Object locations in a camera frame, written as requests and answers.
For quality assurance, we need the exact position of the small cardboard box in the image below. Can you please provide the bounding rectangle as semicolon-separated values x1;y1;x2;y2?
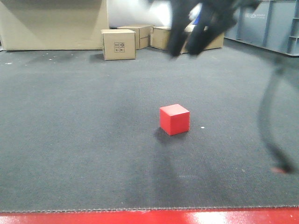
101;29;136;61
117;24;153;50

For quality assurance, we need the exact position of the red magnetic cube block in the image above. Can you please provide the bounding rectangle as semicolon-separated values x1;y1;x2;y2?
159;104;190;136

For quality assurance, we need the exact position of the black cable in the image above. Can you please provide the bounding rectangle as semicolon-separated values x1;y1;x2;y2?
256;56;299;175

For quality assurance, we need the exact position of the large cardboard box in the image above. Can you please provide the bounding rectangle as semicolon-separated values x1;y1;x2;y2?
0;0;108;51

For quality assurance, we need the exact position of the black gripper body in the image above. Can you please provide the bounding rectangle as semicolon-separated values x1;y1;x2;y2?
171;0;261;28

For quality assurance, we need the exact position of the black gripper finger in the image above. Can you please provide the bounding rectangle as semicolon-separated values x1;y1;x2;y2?
186;4;225;55
167;2;194;57

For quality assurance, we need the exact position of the small cardboard box middle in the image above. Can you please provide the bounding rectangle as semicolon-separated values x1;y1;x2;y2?
117;24;153;50

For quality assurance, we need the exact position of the flat cardboard box right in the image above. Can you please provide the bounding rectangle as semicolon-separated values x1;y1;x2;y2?
150;27;225;50

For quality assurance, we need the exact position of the small cardboard box front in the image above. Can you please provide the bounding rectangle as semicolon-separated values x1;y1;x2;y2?
101;29;136;61

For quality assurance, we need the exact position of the dark grey table mat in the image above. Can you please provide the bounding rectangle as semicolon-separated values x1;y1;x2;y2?
0;40;299;212

